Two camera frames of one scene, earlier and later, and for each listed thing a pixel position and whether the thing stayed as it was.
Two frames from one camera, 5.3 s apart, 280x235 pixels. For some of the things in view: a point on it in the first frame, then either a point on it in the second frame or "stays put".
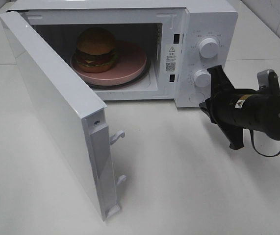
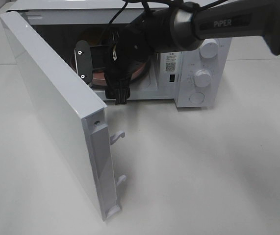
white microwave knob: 202,78 stays put
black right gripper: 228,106 → 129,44
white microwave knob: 208,48 stays put
